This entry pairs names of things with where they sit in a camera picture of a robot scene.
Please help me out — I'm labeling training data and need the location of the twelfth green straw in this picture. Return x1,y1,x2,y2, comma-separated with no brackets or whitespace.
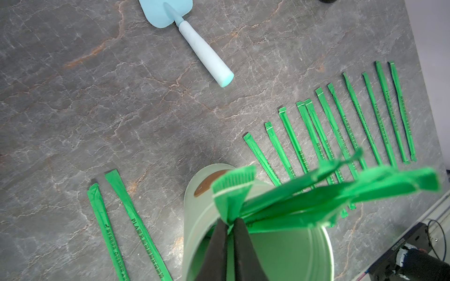
105,169,173,281

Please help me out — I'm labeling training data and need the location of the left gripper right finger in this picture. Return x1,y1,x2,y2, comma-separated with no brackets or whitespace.
233,218,268,281

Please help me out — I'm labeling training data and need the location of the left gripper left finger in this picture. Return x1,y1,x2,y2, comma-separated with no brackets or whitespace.
195,219,229,281

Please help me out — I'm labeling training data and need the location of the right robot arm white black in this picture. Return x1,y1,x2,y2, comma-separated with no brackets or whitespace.
366,222,450,281

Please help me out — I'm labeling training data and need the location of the light blue garden trowel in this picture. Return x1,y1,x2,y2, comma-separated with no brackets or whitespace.
139,0,234,88

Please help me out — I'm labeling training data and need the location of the bundle of green wrapped straws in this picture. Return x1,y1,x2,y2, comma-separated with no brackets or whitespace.
225,159,442,233

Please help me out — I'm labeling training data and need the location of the eleventh green straw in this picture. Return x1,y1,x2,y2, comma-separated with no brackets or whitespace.
388,61,417,162

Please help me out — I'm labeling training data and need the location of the thirteenth green straw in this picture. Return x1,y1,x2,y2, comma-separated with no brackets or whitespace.
87,183,130,281

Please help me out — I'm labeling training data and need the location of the light green metal cup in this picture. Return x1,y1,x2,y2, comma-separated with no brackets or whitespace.
181,163,335,281

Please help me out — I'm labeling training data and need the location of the fourteenth green straw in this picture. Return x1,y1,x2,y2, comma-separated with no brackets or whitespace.
211,165,257,226

